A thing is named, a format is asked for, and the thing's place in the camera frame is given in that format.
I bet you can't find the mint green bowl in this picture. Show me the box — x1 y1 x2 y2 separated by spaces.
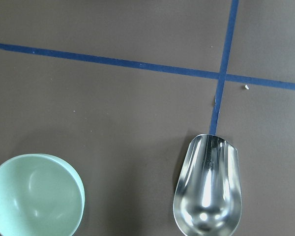
0 153 86 236

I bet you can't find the shiny metal scoop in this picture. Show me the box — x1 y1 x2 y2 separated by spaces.
173 134 242 236

